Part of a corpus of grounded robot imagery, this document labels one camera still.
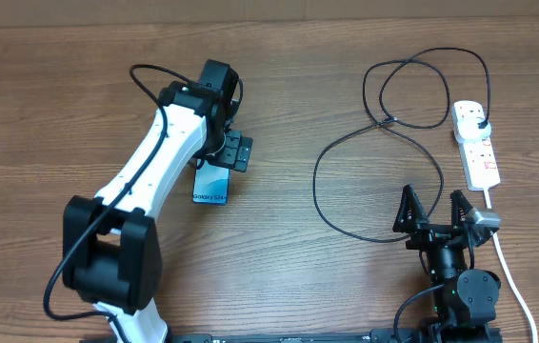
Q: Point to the brown cardboard backdrop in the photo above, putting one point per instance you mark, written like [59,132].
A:
[59,13]

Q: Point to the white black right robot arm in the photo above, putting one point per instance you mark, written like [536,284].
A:
[464,297]

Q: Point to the white power strip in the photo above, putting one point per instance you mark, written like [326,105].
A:
[478,158]

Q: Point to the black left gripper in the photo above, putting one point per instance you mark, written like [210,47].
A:
[234,154]

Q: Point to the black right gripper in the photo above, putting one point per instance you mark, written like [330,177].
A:
[428,233]

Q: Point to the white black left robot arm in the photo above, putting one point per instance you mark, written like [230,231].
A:
[111,262]

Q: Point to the white charger plug adapter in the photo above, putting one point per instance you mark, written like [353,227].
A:
[469,130]

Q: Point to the blue Galaxy smartphone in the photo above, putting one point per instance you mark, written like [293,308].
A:
[211,185]

